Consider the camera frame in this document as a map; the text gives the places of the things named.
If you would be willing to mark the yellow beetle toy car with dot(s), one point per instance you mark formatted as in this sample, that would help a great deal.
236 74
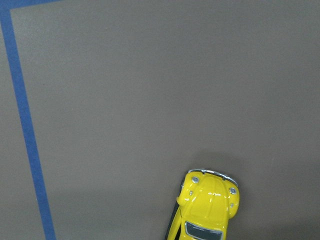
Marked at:
206 202

